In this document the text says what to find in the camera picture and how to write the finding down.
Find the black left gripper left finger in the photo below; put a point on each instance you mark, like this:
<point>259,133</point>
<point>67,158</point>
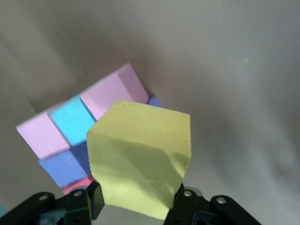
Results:
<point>77,206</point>

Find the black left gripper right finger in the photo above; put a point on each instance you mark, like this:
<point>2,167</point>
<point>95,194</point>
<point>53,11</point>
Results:
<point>187,208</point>

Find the red foam cube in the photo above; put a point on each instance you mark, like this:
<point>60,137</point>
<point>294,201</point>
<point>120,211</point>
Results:
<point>77,185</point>

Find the purple foam cube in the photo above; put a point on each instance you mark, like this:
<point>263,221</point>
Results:
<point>61,166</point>
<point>154,102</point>

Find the yellow foam cube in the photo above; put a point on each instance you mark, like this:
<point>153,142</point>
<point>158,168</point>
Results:
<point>140,152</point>

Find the pink foam cube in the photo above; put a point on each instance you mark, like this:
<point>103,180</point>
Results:
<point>42,136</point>
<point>110,93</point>

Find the light blue foam cube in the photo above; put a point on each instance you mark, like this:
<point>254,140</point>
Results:
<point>70,119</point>

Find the brown table cover sheet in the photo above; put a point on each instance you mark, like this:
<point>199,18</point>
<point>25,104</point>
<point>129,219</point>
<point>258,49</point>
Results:
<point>234,93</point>

